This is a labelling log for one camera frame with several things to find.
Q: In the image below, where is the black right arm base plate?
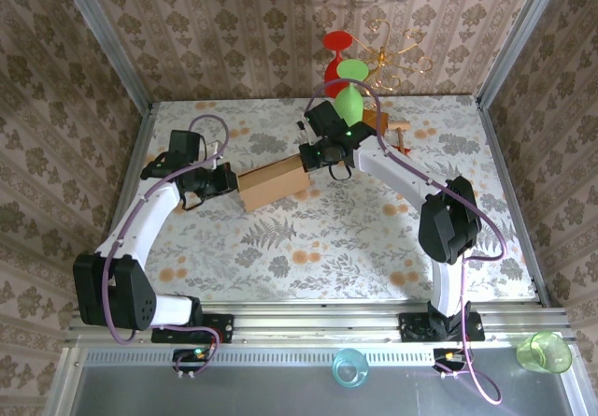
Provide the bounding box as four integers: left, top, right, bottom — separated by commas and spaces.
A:
398, 311, 486, 344

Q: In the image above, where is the small black connector box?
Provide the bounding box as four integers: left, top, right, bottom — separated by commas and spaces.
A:
433, 347, 474, 373
172, 347, 212, 375

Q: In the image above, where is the brown cardboard paper box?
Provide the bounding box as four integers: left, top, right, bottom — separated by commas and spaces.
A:
235, 153, 312, 213

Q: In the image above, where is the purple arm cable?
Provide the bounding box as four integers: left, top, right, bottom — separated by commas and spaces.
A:
101, 113, 232, 378
305, 78, 511, 408

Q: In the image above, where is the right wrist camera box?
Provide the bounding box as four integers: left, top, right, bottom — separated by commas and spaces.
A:
303, 99, 345, 139

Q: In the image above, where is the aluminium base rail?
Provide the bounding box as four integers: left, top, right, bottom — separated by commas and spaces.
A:
64, 299, 574, 347

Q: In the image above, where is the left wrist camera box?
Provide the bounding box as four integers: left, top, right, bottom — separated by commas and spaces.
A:
166, 128, 222, 162

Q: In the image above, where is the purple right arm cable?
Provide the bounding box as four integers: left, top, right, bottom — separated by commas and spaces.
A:
305, 78, 511, 408

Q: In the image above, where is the green plastic wine glass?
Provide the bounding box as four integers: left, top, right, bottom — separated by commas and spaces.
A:
333, 59, 370, 128

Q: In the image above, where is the small wooden mallet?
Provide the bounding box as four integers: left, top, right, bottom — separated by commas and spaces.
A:
388, 121, 412, 153

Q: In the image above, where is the red plastic wine glass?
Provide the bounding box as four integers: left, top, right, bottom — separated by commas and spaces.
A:
322, 31, 358, 100

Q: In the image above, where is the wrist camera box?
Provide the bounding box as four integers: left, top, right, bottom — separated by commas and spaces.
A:
303, 99, 345, 139
166, 128, 222, 162

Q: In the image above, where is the blue plastic cup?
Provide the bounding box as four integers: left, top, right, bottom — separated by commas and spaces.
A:
331, 347, 371, 391

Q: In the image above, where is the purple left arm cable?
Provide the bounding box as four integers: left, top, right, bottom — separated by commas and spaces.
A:
101, 113, 232, 378

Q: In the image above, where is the aluminium table side rail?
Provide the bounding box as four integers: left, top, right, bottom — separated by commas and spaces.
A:
476, 97, 553, 308
85, 102, 156, 310

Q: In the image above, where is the brown wooden board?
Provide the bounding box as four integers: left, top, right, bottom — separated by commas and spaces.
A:
361, 108, 391, 137

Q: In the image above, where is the gold wire glass rack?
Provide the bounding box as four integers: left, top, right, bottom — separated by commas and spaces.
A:
351, 18, 436, 98

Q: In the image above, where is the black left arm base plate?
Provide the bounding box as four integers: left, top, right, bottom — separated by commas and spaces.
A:
149, 313, 235, 345

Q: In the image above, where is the floral table cloth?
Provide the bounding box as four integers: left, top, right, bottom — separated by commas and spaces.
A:
88, 94, 539, 303

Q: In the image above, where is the grey metal shelf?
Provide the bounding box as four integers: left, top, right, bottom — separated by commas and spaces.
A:
43, 346, 598, 416

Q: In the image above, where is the aluminium corner post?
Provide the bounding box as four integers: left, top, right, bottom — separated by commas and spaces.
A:
476, 0, 569, 109
50, 0, 154, 114

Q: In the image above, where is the perforated metal cable duct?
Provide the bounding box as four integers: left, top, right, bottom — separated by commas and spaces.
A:
78, 347, 578, 367

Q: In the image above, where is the green plastic cup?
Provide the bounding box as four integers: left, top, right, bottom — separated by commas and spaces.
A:
515, 331, 574, 375

